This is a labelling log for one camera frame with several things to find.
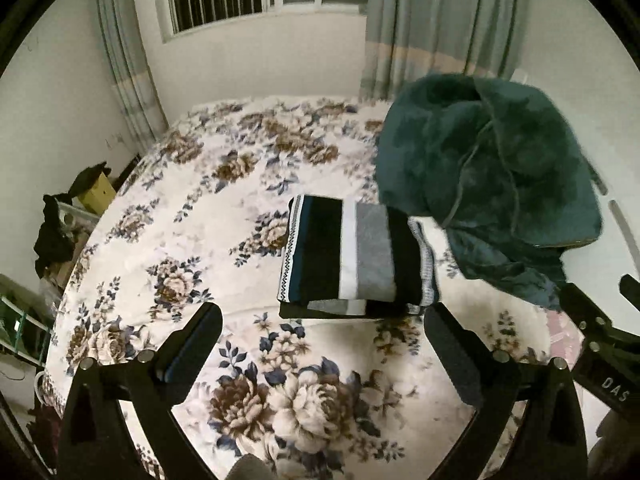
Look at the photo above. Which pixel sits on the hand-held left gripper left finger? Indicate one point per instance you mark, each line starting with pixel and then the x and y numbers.
pixel 184 361

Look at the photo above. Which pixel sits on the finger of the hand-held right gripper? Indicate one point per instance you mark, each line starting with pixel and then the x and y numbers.
pixel 631 292
pixel 585 310

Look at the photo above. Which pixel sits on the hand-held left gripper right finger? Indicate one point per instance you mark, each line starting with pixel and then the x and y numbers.
pixel 457 362

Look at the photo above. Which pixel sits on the striped knit sweater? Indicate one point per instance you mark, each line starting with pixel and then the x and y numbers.
pixel 350 255

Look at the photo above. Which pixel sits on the dark teal fleece garment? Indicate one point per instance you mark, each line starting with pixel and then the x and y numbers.
pixel 475 160

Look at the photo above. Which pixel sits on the pink bedsheet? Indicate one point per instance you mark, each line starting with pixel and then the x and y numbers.
pixel 561 330

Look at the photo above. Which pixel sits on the floral blanket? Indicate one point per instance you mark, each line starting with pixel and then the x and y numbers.
pixel 200 220

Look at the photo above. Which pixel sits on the dark red cloth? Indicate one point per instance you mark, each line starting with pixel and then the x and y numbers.
pixel 45 430

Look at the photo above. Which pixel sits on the white rack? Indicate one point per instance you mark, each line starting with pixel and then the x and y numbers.
pixel 82 217

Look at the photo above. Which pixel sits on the black cloth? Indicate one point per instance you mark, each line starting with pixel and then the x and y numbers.
pixel 50 240
pixel 87 175

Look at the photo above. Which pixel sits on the cardboard box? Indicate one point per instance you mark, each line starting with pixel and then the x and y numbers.
pixel 100 195

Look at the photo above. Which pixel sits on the grey-green curtain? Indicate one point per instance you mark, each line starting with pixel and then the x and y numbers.
pixel 127 50
pixel 440 20

